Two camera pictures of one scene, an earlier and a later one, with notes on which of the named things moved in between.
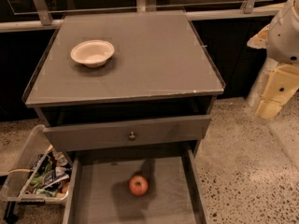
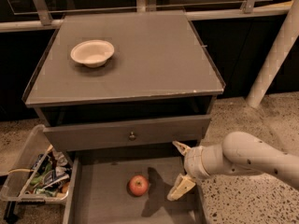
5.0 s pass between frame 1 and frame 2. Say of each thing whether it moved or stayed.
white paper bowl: stayed
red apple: stayed
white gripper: moved
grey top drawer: stayed
